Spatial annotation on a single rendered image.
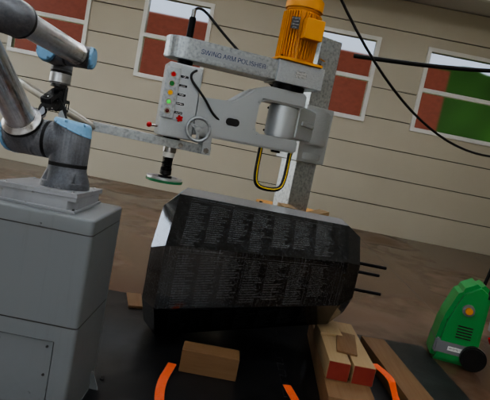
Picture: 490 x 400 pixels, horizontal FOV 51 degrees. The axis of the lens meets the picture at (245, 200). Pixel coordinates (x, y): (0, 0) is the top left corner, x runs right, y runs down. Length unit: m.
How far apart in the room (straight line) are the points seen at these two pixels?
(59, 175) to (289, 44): 1.69
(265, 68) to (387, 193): 6.51
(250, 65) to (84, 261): 1.61
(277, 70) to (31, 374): 2.06
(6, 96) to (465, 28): 8.62
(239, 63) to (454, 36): 7.03
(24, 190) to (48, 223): 0.16
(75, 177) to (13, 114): 0.32
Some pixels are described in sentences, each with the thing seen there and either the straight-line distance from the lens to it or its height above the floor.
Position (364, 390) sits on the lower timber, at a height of 0.13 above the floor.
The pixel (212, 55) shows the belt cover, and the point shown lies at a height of 1.67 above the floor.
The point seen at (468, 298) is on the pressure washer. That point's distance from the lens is 3.82.
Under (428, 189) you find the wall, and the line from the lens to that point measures 9.56.
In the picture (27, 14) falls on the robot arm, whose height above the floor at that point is 1.49.
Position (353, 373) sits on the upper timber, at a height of 0.18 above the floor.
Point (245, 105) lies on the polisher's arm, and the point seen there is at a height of 1.43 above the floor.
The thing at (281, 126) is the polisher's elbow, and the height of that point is 1.36.
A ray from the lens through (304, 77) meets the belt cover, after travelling 3.17.
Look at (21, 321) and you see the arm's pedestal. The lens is 2.15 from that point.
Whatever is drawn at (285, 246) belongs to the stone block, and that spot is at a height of 0.71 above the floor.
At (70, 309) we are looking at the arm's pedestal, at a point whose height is 0.50.
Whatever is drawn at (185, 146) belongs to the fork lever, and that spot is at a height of 1.13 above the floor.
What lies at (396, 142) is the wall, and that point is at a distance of 9.35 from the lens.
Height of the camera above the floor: 1.27
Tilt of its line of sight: 7 degrees down
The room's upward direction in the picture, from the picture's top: 11 degrees clockwise
